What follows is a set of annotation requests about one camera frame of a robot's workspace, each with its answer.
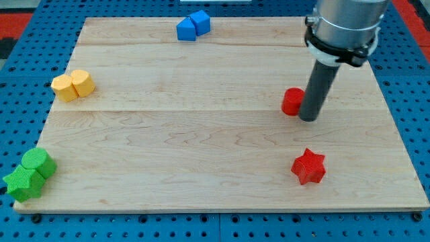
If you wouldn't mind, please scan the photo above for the red cylinder block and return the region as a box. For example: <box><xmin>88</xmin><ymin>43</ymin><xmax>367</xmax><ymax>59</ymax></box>
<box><xmin>282</xmin><ymin>87</ymin><xmax>305</xmax><ymax>116</ymax></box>

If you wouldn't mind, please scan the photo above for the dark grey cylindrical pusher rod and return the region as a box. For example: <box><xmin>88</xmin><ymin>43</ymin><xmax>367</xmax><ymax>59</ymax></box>
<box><xmin>298</xmin><ymin>60</ymin><xmax>339</xmax><ymax>122</ymax></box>

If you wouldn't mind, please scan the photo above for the yellow hexagon block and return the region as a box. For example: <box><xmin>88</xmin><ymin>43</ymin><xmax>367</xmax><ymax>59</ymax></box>
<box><xmin>51</xmin><ymin>74</ymin><xmax>78</xmax><ymax>102</ymax></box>

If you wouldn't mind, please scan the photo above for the blue cube block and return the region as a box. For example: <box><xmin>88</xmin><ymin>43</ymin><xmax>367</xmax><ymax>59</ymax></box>
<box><xmin>189</xmin><ymin>10</ymin><xmax>211</xmax><ymax>36</ymax></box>

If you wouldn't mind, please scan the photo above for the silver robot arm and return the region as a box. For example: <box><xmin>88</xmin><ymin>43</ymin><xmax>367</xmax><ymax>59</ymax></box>
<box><xmin>298</xmin><ymin>0</ymin><xmax>390</xmax><ymax>122</ymax></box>

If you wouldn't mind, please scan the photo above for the wooden board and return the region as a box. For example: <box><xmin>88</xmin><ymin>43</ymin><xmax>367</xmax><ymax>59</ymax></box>
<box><xmin>14</xmin><ymin>17</ymin><xmax>429</xmax><ymax>214</ymax></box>

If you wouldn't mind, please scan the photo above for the blue pentagon block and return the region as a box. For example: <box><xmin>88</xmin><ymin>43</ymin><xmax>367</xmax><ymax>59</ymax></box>
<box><xmin>176</xmin><ymin>17</ymin><xmax>197</xmax><ymax>41</ymax></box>

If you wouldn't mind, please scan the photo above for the green star block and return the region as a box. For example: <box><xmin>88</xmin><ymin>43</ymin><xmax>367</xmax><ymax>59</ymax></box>
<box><xmin>3</xmin><ymin>165</ymin><xmax>46</xmax><ymax>202</ymax></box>

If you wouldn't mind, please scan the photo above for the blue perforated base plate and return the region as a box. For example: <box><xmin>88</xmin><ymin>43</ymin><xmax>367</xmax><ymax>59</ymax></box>
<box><xmin>1</xmin><ymin>0</ymin><xmax>429</xmax><ymax>241</ymax></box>

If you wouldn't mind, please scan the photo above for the red star block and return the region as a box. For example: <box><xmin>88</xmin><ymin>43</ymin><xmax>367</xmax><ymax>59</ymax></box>
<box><xmin>291</xmin><ymin>148</ymin><xmax>326</xmax><ymax>185</ymax></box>

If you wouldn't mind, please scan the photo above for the green cylinder block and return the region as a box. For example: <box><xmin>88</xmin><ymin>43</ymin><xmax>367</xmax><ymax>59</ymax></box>
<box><xmin>21</xmin><ymin>147</ymin><xmax>57</xmax><ymax>179</ymax></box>

